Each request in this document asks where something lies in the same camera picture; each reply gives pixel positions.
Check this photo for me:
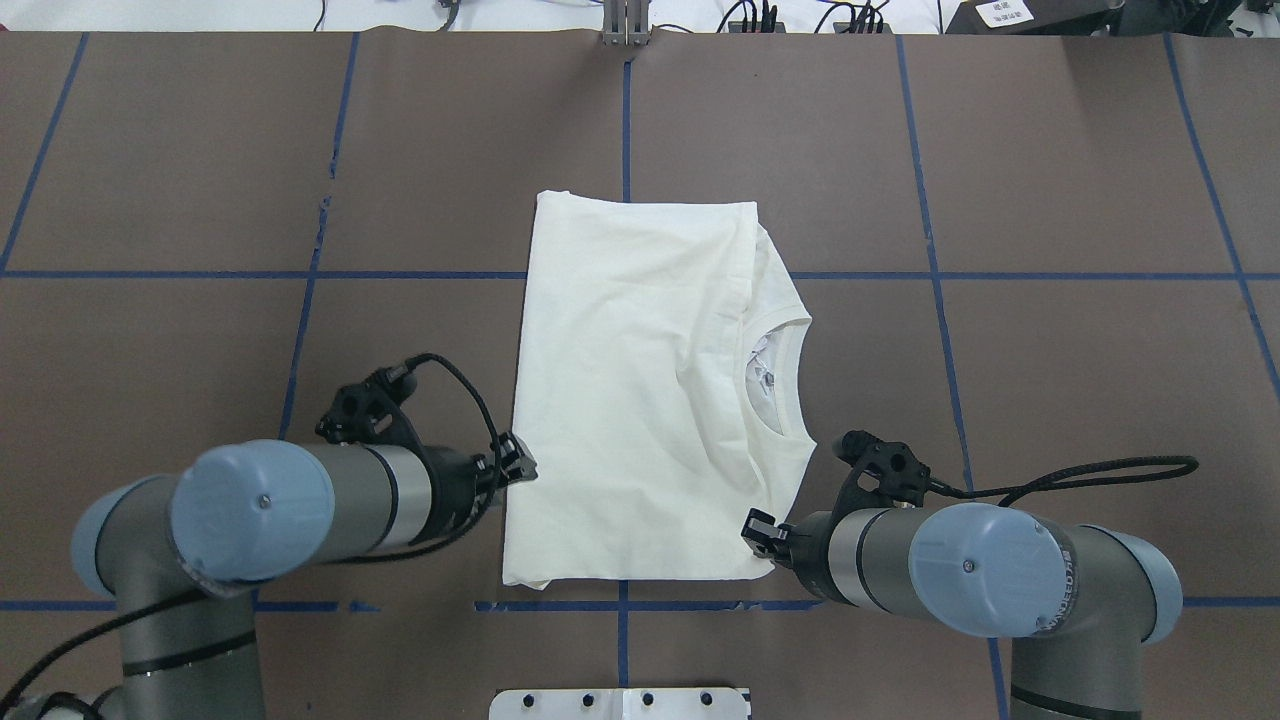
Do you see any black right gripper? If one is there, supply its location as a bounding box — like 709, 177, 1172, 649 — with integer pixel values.
741, 430, 933, 601

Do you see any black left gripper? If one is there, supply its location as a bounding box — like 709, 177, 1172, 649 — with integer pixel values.
315, 365, 538, 530

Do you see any cream long-sleeve printed shirt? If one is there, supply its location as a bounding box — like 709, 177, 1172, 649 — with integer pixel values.
500, 190, 815, 591

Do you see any left grey silver robot arm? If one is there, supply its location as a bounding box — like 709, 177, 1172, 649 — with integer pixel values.
3, 354, 538, 719

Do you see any right grey silver robot arm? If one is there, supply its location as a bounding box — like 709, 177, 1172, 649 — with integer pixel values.
741, 430, 1199, 719

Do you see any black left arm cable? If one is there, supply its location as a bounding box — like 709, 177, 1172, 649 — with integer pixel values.
0, 352, 506, 720

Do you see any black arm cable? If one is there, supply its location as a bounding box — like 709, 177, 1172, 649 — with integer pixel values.
925, 455, 1199, 509
0, 352, 506, 720

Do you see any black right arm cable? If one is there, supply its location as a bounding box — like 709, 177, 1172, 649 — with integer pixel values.
925, 455, 1199, 509

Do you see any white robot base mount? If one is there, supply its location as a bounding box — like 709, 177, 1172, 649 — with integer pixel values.
488, 685, 753, 719

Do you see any aluminium frame post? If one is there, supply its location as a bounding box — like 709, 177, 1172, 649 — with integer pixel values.
599, 0, 652, 47

